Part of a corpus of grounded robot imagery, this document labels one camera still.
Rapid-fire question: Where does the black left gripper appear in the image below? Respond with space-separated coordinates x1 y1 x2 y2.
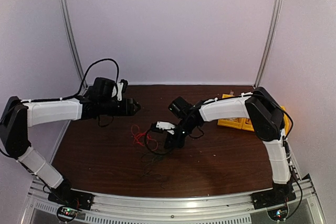
100 98 141 116

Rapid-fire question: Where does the red cable bundle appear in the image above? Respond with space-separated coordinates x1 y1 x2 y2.
130 124 158 151

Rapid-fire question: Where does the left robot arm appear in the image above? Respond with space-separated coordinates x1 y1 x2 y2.
1 77 141 205

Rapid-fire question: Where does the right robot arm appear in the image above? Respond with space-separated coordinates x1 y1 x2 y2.
155 87 291 204

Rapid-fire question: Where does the yellow bin left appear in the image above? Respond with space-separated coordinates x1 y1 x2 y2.
217 93 246 130

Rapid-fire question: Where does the yellow bin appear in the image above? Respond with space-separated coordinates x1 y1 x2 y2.
217 93 246 130
276 106 292 139
242 119 254 132

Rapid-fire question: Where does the yellow bin middle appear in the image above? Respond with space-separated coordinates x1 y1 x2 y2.
242 119 254 132

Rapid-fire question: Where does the yellow bin right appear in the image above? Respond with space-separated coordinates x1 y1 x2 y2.
276 106 292 139

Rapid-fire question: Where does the right controller board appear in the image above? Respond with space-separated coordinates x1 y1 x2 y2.
267 206 289 221

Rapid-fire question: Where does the controller board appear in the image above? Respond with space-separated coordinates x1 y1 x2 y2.
56 206 78 222
267 206 289 221

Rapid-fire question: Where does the left controller board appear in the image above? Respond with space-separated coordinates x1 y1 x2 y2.
56 206 78 222

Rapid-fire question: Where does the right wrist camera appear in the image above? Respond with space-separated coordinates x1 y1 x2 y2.
151 121 175 134

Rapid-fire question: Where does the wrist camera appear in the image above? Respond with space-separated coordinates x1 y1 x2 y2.
112 79 129 101
151 121 175 134

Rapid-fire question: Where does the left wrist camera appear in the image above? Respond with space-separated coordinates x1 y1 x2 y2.
112 79 129 101

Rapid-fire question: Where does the black right camera cable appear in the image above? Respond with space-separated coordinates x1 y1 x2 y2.
143 128 175 156

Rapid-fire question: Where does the black camera cable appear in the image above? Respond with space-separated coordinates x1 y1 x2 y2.
143 128 175 156
76 58 120 98

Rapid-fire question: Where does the green cable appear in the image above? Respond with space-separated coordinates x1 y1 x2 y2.
139 150 169 190

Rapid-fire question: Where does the black left camera cable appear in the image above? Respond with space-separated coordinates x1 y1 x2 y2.
76 58 120 98

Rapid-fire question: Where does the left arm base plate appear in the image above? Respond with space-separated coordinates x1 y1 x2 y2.
48 187 94 210

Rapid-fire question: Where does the aluminium frame post left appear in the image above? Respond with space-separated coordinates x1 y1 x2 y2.
60 0 88 89

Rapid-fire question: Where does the aluminium frame post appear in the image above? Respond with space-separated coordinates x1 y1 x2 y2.
60 0 88 89
254 0 283 88

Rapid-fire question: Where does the aluminium front rail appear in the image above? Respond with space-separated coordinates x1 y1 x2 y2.
18 178 326 223

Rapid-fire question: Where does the aluminium frame post right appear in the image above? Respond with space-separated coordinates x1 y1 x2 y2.
254 0 283 88

